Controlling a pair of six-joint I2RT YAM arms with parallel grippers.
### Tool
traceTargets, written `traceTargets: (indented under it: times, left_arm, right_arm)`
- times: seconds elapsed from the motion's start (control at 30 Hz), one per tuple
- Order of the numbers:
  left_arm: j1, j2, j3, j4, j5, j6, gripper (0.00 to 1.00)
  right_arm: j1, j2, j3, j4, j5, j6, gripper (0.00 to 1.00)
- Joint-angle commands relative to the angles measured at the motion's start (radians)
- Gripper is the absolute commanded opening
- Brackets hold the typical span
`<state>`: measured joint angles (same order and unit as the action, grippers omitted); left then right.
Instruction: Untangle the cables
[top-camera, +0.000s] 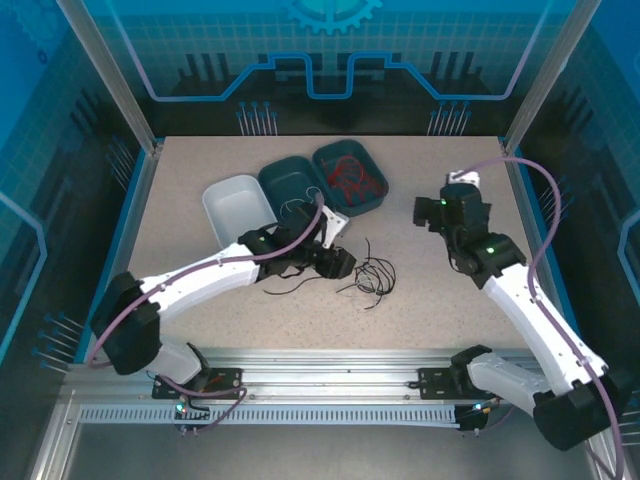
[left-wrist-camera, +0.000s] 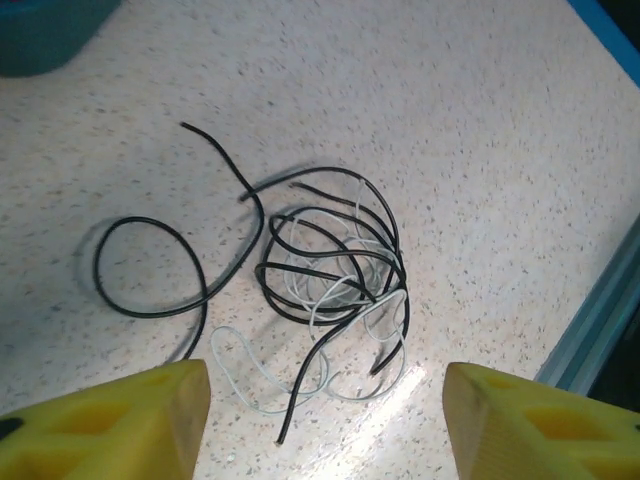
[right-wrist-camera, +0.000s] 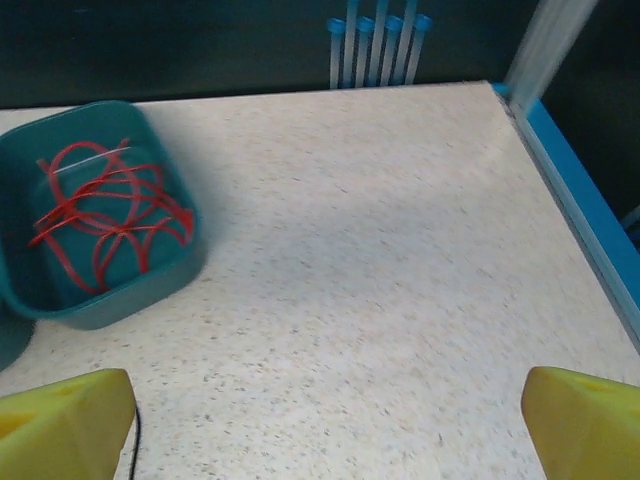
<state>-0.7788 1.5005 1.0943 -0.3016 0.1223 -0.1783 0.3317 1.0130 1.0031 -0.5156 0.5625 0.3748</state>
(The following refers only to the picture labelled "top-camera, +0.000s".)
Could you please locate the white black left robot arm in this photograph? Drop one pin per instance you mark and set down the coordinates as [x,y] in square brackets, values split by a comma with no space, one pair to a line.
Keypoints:
[200,280]

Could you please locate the aluminium lower frame profile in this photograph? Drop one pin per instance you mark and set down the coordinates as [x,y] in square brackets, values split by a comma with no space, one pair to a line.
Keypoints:
[55,440]
[602,465]

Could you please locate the long aluminium mounting rail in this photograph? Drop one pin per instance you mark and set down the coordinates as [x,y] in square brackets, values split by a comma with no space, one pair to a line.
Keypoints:
[325,370]

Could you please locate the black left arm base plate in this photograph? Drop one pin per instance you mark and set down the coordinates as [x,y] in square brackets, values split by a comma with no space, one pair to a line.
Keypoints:
[227,380]

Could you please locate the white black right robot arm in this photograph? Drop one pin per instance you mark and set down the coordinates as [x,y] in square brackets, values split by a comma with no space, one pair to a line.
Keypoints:
[530,320]

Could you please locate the dark teal plastic bin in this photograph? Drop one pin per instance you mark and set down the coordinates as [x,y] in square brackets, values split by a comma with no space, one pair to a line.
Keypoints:
[350,150]
[285,175]

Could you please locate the aluminium frame post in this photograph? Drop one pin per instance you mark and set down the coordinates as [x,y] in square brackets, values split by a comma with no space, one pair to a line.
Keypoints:
[112,75]
[549,75]

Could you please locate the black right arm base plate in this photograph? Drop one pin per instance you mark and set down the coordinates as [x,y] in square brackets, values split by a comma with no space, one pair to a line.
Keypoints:
[432,382]

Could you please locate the blue table edge strip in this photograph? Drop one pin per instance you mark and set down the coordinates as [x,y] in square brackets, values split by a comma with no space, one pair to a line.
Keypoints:
[114,250]
[533,200]

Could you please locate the white plastic bin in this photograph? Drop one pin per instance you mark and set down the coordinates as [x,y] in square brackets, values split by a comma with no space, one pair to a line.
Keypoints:
[230,205]

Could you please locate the aluminium table side rail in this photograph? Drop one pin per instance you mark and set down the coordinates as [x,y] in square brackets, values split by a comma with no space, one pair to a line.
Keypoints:
[131,240]
[521,200]

